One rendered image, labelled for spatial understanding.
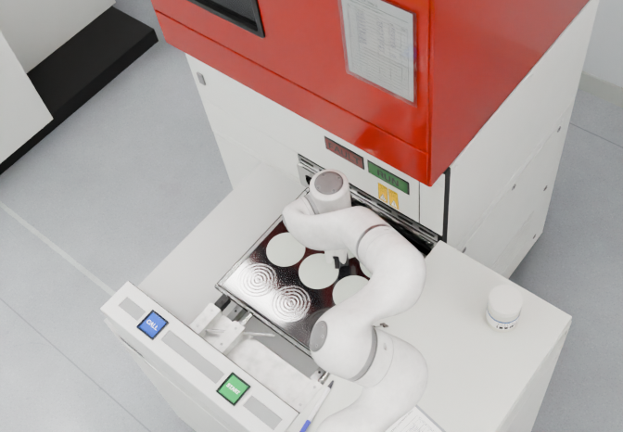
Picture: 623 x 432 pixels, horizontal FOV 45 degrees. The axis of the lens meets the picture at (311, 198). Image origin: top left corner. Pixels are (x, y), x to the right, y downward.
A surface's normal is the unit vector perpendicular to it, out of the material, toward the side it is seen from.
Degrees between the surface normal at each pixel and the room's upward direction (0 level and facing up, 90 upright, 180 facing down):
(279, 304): 0
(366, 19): 90
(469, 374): 0
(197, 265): 0
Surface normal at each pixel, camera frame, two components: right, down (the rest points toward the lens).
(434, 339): -0.11, -0.57
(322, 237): -0.37, 0.51
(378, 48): -0.63, 0.68
